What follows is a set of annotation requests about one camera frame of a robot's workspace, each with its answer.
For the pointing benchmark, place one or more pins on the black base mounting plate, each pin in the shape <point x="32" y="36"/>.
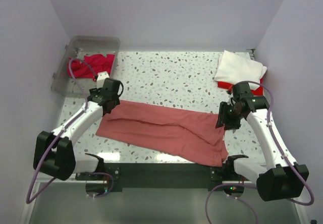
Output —
<point x="203" y="177"/>

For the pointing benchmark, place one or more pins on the folded white t shirt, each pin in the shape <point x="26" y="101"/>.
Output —
<point x="233" y="69"/>

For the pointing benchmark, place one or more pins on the salmon pink t shirt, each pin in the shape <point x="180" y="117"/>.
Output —
<point x="191" y="135"/>

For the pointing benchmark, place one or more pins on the clear plastic bin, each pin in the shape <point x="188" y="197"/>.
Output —
<point x="78" y="47"/>

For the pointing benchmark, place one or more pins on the crumpled red t shirt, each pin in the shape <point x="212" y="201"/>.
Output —
<point x="90" y="66"/>

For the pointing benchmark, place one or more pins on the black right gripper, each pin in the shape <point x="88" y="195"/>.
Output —
<point x="222" y="117"/>

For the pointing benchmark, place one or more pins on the folded red t shirt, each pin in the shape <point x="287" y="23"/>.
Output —
<point x="228" y="86"/>

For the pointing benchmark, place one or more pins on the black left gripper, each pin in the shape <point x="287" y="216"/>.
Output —
<point x="95" y="91"/>

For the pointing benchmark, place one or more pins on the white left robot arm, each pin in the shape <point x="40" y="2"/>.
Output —
<point x="54" y="152"/>

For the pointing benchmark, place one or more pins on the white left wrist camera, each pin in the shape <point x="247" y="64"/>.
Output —
<point x="101" y="78"/>

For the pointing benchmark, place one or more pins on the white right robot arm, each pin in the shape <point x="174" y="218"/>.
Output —
<point x="282" y="177"/>

